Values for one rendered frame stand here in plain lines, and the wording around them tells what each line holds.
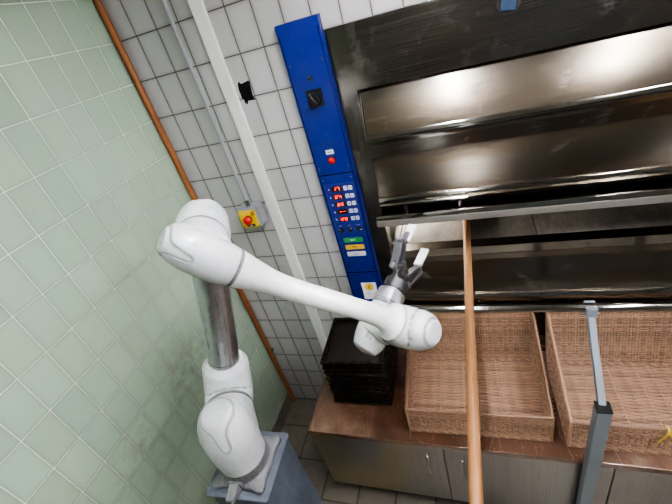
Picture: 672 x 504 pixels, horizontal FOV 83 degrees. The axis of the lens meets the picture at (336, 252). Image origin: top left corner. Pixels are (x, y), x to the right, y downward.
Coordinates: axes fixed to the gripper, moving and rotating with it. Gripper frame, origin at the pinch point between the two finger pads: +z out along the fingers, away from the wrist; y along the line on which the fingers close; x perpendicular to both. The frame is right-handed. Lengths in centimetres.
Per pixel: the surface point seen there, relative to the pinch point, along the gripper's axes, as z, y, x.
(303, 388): -55, 120, -103
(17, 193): -52, -73, -85
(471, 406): -42, 10, 31
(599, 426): -25, 52, 56
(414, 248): 17.1, 34.9, -21.2
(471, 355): -27.3, 15.6, 24.4
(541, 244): 34, 43, 26
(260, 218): -3, -3, -78
